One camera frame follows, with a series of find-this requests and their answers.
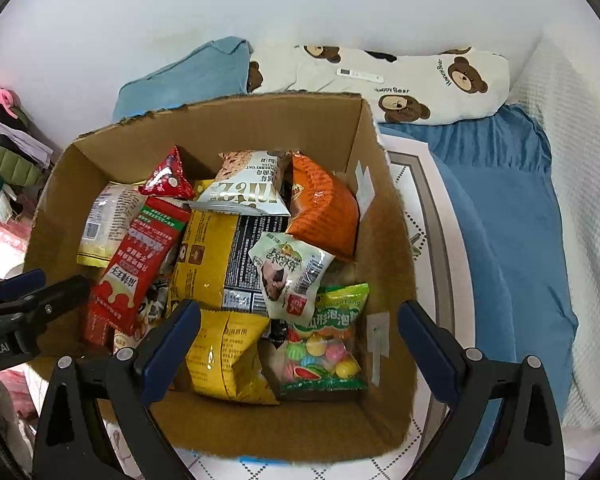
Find red triangular snack packet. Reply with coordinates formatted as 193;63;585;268
139;146;197;200

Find pink plush item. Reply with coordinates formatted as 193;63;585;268
0;81;21;118

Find white remote control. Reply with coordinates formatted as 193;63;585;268
336;67;385;83

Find white quilted mattress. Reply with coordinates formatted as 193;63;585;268
25;132;476;480

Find yellow and black snack bag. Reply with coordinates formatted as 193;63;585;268
169;209;291;317

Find brown cardboard box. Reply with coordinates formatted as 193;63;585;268
22;91;421;463

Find clear yellow-edged snack packet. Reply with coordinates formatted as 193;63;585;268
76;180;148;268

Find yellow chip bag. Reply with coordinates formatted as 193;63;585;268
185;307;281;406

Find blue bed sheet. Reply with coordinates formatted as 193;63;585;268
377;104;579;461

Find white and green snack packet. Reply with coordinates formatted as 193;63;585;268
248;232;336;326

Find pillow with blue towel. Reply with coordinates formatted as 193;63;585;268
112;36;255;123

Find white oat bar packet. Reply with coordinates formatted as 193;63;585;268
189;150;293;217

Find folded light clothing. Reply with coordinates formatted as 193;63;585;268
0;115;53;166

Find orange snack packet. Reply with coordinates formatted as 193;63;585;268
284;152;361;261

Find white knitted blanket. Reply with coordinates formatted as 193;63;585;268
507;35;600;461

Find cream bear print pillow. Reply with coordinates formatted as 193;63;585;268
247;42;511;126

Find long red snack packet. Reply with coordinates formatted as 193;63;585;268
82;196;192;348

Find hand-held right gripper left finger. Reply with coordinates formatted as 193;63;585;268
32;299;202;480

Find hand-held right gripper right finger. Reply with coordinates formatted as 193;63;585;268
397;300;565;480

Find green candy bag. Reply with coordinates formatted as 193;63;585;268
275;282;370;401

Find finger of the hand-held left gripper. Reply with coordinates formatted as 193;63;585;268
0;269;47;306
10;276;91;333

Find green quilted jacket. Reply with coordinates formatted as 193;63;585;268
0;137;46;186

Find pink plastic bag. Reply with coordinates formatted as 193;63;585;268
0;220;31;281

